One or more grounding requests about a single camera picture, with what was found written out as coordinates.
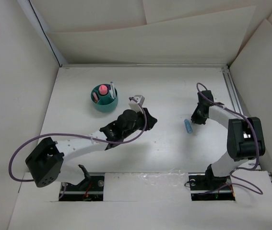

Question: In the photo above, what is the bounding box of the aluminium rail right side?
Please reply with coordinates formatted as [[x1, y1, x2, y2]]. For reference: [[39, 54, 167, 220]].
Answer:
[[221, 65, 262, 171]]

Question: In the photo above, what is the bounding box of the blue translucent correction tape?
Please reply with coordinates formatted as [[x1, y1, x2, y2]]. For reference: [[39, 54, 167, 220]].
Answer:
[[184, 119, 193, 134]]

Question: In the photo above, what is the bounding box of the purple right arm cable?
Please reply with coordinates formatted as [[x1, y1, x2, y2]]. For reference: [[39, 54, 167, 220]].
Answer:
[[196, 82, 264, 195]]

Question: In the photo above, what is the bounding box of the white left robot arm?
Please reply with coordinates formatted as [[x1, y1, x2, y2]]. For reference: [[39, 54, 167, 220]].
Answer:
[[25, 108, 157, 190]]

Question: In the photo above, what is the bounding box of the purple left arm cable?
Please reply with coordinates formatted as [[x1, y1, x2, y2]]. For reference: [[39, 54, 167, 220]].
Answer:
[[9, 97, 148, 199]]

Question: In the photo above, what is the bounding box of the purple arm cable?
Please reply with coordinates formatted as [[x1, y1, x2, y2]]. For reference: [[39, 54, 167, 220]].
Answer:
[[9, 97, 148, 199], [196, 82, 264, 195]]

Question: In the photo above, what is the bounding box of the blue capped white marker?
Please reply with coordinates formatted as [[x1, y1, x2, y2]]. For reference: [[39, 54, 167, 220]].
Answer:
[[110, 81, 116, 96]]

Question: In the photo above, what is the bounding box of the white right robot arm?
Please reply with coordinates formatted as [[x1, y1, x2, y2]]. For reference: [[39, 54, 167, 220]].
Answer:
[[191, 90, 266, 189]]

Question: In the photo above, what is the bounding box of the pink translucent correction tape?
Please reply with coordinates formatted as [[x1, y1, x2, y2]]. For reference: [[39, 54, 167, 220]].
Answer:
[[93, 92, 99, 100]]

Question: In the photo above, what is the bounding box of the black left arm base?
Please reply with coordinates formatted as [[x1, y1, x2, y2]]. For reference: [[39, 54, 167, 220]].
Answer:
[[59, 164, 105, 202]]

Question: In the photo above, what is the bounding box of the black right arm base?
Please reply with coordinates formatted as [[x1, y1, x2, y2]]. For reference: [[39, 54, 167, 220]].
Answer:
[[184, 172, 236, 201]]

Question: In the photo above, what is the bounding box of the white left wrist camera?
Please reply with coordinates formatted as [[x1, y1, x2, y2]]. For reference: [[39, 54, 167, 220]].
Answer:
[[129, 95, 145, 113]]

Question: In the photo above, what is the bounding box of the teal round divided organizer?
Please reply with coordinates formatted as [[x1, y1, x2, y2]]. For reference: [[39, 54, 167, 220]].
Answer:
[[90, 84, 118, 113]]

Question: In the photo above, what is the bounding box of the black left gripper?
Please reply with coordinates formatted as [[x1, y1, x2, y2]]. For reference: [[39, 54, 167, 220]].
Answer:
[[122, 107, 156, 139]]

